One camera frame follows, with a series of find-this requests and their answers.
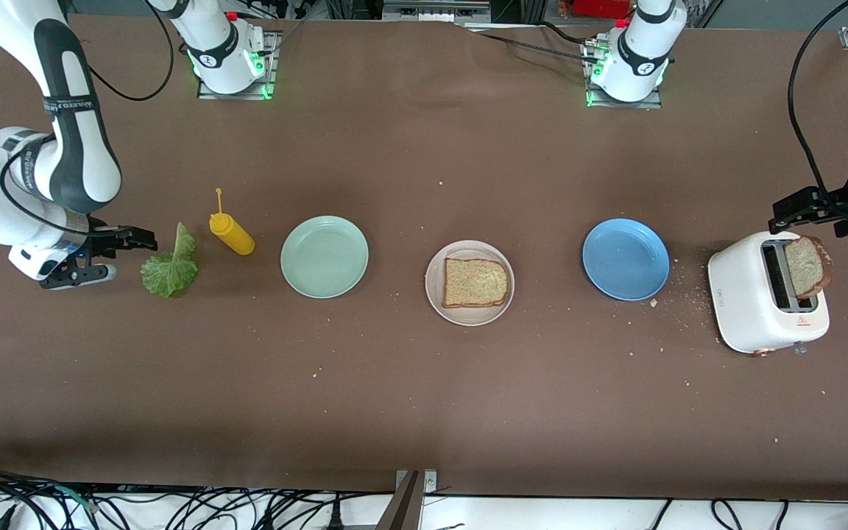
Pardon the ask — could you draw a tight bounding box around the green lettuce leaf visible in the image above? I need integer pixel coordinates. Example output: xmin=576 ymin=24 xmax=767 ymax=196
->
xmin=141 ymin=222 xmax=199 ymax=299

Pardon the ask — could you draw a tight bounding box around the brown bread slice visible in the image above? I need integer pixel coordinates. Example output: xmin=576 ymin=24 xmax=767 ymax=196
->
xmin=443 ymin=258 xmax=509 ymax=308
xmin=783 ymin=236 xmax=833 ymax=300

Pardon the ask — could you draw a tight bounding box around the yellow mustard squeeze bottle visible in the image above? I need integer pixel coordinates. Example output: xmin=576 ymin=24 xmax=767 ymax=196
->
xmin=209 ymin=188 xmax=256 ymax=256

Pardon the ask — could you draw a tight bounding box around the blue plate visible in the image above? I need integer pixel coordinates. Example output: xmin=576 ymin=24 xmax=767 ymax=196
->
xmin=582 ymin=218 xmax=671 ymax=302

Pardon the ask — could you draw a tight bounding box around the pale green plate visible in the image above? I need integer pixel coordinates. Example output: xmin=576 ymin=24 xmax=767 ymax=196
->
xmin=280 ymin=215 xmax=370 ymax=300

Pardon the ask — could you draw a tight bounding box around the beige plate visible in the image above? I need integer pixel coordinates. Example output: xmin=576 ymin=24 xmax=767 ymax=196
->
xmin=425 ymin=240 xmax=515 ymax=327

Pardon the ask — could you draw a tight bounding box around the white toaster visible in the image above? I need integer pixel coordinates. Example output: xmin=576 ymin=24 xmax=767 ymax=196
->
xmin=707 ymin=230 xmax=831 ymax=356

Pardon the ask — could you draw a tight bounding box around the red box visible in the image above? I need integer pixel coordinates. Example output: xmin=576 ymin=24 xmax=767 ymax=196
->
xmin=571 ymin=0 xmax=631 ymax=19

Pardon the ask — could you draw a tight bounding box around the brown table cover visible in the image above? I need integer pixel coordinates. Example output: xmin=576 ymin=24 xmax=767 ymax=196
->
xmin=0 ymin=15 xmax=848 ymax=501

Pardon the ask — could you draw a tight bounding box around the grey metal bar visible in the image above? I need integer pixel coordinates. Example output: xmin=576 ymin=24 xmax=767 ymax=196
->
xmin=376 ymin=471 xmax=423 ymax=530

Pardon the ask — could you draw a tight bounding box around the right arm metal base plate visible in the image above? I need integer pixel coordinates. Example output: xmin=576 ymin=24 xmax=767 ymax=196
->
xmin=197 ymin=31 xmax=278 ymax=101

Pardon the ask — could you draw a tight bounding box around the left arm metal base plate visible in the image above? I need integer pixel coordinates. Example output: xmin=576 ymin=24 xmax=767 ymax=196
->
xmin=586 ymin=37 xmax=664 ymax=110

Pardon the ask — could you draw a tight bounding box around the black table cable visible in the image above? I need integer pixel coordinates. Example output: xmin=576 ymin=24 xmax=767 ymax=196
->
xmin=456 ymin=20 xmax=605 ymax=68

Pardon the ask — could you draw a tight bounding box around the black cable tangle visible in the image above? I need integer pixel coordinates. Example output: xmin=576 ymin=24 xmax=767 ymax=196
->
xmin=0 ymin=462 xmax=395 ymax=530

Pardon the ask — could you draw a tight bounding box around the aluminium frame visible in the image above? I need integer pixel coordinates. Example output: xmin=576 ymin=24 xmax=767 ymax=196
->
xmin=382 ymin=0 xmax=491 ymax=23

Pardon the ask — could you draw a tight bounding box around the silver bracket plate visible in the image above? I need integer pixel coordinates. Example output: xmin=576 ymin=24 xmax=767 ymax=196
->
xmin=397 ymin=470 xmax=438 ymax=495

